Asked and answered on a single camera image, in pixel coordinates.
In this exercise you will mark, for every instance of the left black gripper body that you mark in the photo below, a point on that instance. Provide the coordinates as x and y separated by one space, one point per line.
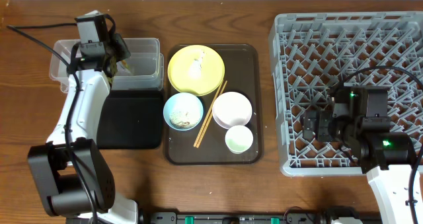
117 50

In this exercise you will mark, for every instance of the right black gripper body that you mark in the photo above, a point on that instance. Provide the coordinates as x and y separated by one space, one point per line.
321 125

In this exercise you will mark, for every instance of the pale green cup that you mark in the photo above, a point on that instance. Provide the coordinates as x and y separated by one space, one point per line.
238 139

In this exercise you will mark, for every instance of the light blue bowl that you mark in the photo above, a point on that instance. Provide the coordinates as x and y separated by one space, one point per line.
184 102

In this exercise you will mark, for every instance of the pandan cake wrapper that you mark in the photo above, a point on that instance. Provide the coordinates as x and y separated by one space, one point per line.
123 69

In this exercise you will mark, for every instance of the rice food waste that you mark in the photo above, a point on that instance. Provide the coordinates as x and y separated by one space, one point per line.
181 119

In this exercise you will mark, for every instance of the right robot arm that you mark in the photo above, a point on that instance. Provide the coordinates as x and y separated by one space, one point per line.
359 121

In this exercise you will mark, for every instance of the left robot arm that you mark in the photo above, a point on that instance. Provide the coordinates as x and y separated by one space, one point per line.
70 173

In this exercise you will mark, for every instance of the grey dishwasher rack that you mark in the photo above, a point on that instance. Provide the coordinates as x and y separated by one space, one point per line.
309 52

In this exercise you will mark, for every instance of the clear plastic bin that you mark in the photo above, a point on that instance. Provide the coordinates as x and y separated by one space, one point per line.
146 62

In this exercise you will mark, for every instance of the black tray bin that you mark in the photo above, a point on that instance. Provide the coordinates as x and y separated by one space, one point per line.
131 120

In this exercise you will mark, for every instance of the yellow plate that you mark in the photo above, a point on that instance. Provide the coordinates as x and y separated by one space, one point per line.
213 70

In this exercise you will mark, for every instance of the pink white bowl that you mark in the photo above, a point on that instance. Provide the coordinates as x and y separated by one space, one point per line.
232 109

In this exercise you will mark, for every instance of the wooden chopstick left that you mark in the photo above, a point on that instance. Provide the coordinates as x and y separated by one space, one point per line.
208 116

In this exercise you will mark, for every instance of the brown serving tray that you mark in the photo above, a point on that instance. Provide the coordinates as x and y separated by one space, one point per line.
242 76

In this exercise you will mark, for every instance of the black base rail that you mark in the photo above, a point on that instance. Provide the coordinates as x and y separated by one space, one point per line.
293 215

